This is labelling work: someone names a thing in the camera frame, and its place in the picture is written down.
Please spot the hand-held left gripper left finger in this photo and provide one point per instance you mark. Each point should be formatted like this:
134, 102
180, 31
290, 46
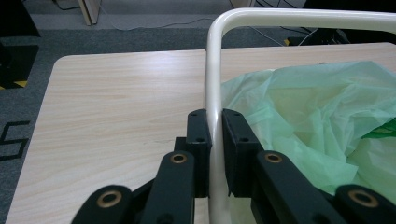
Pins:
199, 130

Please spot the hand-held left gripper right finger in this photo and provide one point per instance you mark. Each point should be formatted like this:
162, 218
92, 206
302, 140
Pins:
238, 149

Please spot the cream bin rim frame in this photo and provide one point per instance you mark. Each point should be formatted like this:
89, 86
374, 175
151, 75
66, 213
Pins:
214, 77

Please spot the green plastic bag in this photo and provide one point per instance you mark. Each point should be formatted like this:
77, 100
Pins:
295, 109

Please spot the black striped stand base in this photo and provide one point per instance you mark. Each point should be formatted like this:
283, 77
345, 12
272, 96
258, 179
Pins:
327, 35
18, 62

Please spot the black curtain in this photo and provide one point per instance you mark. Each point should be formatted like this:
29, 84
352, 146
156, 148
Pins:
358, 3

